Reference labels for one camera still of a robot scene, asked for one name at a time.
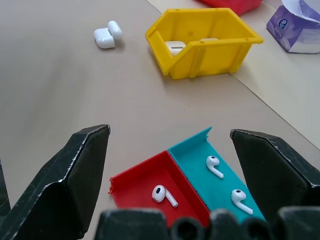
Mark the red shallow tray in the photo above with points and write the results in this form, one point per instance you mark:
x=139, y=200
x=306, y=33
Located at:
x=150, y=182

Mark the teal shallow tray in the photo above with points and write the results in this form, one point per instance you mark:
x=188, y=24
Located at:
x=200, y=165

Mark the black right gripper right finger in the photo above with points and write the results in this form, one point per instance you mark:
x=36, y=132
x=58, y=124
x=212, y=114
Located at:
x=270, y=172

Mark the red plastic bin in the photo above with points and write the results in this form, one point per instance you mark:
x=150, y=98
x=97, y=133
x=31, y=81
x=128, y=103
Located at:
x=232, y=4

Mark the yellow plastic bin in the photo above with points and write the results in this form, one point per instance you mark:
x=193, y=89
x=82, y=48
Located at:
x=200, y=45

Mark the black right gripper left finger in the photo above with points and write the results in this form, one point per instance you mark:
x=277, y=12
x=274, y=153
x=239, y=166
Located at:
x=52, y=190

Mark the earbud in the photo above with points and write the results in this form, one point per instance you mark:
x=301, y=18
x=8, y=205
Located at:
x=162, y=195
x=213, y=165
x=240, y=198

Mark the white earbud charging case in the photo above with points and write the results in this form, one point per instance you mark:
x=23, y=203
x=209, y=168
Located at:
x=108, y=34

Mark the purple tissue pack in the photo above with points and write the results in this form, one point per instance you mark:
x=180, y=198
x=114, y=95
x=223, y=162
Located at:
x=295, y=30

